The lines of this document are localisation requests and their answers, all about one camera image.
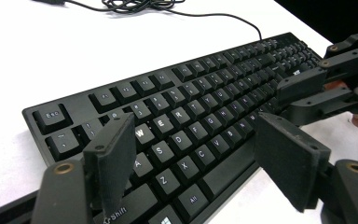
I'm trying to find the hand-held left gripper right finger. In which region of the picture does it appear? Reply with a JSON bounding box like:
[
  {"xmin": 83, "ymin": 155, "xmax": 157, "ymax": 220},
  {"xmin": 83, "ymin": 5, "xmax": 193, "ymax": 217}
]
[{"xmin": 254, "ymin": 111, "xmax": 332, "ymax": 214}]

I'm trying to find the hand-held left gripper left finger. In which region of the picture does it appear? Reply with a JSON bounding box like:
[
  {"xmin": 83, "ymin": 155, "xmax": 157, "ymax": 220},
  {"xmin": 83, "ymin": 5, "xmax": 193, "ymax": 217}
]
[{"xmin": 82, "ymin": 112, "xmax": 138, "ymax": 219}]

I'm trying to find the black keyboard cable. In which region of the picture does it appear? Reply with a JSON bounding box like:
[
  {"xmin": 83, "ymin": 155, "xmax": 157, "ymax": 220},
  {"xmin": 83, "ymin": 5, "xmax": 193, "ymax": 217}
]
[{"xmin": 32, "ymin": 0, "xmax": 264, "ymax": 41}]

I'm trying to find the black computer keyboard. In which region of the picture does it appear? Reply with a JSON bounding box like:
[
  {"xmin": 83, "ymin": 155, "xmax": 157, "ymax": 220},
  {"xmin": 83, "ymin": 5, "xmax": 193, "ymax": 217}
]
[{"xmin": 21, "ymin": 31, "xmax": 324, "ymax": 224}]

